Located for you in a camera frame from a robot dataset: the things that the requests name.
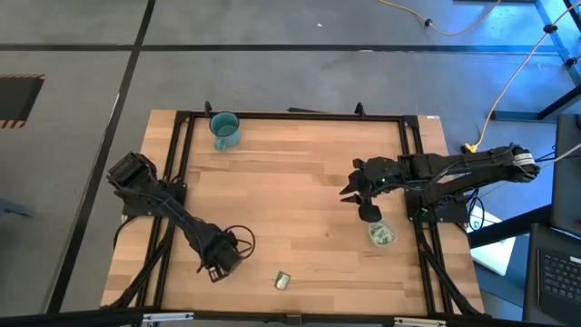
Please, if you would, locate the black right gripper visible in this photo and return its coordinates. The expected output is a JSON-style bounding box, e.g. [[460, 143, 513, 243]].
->
[[339, 156, 404, 224]]

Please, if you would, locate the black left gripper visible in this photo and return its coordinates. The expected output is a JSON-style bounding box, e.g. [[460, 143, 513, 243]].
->
[[197, 225, 245, 283]]

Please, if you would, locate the clear plastic container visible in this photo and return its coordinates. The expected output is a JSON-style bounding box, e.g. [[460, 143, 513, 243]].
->
[[367, 218, 399, 249]]

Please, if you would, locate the teal ceramic mug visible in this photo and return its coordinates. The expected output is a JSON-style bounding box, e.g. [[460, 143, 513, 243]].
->
[[208, 111, 241, 152]]

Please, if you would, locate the white box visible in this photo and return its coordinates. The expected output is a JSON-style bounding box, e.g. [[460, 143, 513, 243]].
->
[[467, 204, 517, 277]]

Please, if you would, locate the black diagonal bar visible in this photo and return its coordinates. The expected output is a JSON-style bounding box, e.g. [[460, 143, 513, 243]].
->
[[467, 203, 555, 250]]

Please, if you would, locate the black rig beam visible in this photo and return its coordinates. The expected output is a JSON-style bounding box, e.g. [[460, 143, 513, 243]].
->
[[0, 307, 581, 327]]

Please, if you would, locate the grey monitor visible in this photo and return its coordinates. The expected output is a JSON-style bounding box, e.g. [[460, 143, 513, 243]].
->
[[551, 113, 581, 237]]

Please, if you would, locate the grey floor object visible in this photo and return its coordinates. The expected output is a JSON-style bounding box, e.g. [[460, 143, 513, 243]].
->
[[0, 198, 36, 218]]

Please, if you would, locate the dark laptop with keyboard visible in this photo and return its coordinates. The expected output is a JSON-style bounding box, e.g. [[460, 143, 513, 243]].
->
[[521, 222, 581, 326]]

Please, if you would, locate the black mat with striped edge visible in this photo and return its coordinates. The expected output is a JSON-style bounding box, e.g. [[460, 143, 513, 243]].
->
[[0, 74, 46, 130]]

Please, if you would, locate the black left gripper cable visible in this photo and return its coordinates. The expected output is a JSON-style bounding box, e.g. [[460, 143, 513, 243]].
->
[[224, 223, 257, 261]]

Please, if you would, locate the silver bracket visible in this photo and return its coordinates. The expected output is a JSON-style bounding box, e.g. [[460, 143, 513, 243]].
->
[[142, 312, 195, 324], [393, 316, 448, 327]]

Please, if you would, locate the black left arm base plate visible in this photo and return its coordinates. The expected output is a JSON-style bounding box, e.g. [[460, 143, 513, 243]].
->
[[121, 181, 188, 218]]

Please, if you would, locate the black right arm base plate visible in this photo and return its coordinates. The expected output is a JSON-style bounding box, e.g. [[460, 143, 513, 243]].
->
[[405, 186, 469, 224]]

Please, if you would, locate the yellow extension cable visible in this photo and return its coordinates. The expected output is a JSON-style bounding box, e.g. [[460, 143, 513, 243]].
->
[[378, 0, 503, 37]]

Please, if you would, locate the black cable bundle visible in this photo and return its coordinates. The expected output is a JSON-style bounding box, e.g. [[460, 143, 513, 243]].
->
[[537, 145, 558, 165]]

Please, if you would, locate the tan floor cable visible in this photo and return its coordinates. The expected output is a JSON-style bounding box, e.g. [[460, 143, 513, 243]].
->
[[471, 0, 581, 149]]

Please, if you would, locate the white cable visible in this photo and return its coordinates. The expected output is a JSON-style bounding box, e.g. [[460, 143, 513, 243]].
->
[[471, 143, 581, 201]]

